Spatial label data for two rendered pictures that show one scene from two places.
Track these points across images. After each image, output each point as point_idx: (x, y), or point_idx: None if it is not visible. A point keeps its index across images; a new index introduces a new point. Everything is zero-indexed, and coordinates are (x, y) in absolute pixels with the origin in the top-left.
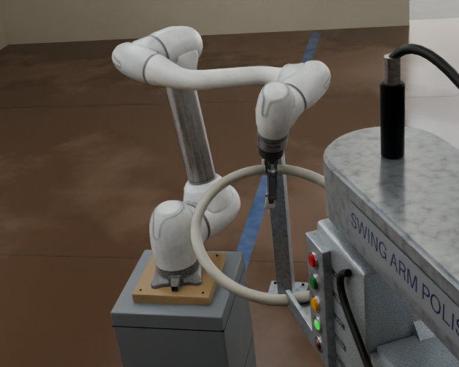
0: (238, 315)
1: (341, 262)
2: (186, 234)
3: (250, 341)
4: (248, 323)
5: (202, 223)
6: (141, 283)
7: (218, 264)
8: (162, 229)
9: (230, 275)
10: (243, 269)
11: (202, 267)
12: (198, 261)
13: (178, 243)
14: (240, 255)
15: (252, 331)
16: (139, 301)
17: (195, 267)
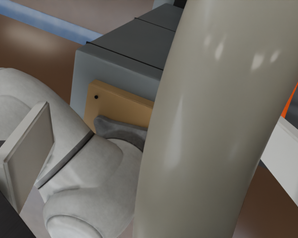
0: (167, 55)
1: None
2: (119, 192)
3: (148, 22)
4: (140, 28)
5: (84, 161)
6: None
7: (119, 98)
8: (117, 237)
9: (135, 79)
10: (100, 46)
11: (123, 122)
12: (123, 135)
13: (134, 199)
14: (86, 55)
15: (135, 19)
16: None
17: (138, 141)
